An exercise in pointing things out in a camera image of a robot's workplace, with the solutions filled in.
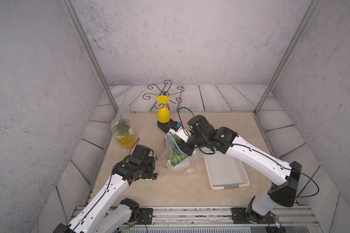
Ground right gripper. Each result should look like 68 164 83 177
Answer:
171 130 209 156

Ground pineapple from bag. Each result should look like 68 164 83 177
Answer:
166 134 188 167

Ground zip-top bag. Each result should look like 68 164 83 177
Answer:
110 94 137 150
157 133 206 176

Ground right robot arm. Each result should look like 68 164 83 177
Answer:
170 115 305 219

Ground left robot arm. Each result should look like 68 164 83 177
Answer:
54 145 158 233

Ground yellow plastic wine glass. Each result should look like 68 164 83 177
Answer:
157 95 170 123

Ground white perforated plastic basket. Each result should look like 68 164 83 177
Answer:
204 151 250 190

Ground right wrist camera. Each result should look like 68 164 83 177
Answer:
169 121 192 142

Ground copper wire glass stand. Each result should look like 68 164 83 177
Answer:
143 80 184 134

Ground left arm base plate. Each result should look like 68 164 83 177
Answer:
127 208 154 225

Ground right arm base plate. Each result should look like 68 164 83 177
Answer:
230 207 275 225

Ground aluminium mounting rail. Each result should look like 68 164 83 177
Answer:
71 205 321 233

